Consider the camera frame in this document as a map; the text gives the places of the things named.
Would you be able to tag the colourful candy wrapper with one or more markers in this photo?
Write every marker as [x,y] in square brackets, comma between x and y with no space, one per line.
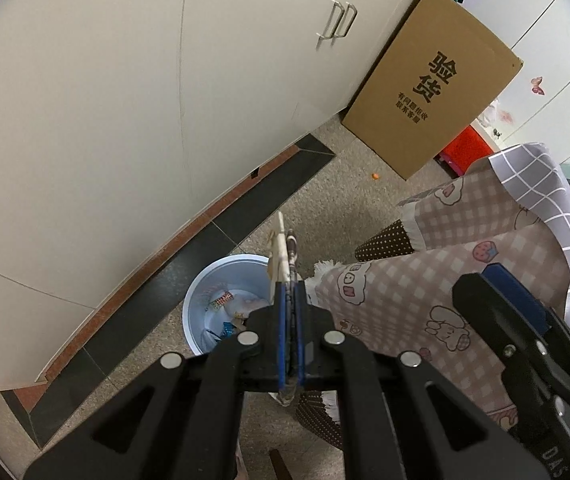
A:
[220,301]

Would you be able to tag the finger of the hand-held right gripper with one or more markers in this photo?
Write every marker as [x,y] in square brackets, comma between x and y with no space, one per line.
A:
[515,295]
[490,315]

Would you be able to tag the brown cardboard box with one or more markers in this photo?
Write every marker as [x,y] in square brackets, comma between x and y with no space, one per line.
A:
[430,110]

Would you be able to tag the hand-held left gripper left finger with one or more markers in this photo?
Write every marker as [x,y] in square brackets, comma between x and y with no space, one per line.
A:
[282,340]

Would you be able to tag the long white cabinet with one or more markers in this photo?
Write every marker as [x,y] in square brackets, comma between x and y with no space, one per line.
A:
[90,135]

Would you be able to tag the red plastic stool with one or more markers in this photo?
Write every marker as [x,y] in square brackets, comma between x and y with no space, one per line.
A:
[465,152]

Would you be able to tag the white packet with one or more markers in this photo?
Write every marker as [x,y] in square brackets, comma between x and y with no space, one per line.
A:
[280,255]

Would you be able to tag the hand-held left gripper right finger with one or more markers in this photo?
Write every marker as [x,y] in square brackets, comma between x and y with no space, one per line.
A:
[300,340]

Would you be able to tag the blue foil wrapper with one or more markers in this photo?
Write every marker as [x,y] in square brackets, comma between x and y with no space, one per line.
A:
[228,330]

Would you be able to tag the white wardrobe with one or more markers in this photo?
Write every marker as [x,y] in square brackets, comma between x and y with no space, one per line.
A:
[540,35]

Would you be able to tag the grey checked tablecloth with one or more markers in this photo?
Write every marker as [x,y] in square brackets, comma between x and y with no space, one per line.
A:
[540,180]

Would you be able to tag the dark brown table leg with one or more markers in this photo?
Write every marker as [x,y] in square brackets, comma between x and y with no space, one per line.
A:
[280,466]

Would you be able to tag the light blue plastic bucket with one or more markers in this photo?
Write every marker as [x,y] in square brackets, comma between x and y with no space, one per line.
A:
[197,290]

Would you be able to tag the pink butterfly sticker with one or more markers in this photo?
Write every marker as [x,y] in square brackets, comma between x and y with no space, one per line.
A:
[536,85]

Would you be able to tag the pink cartoon checked cloth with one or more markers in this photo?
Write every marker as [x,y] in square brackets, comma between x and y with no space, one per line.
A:
[415,280]

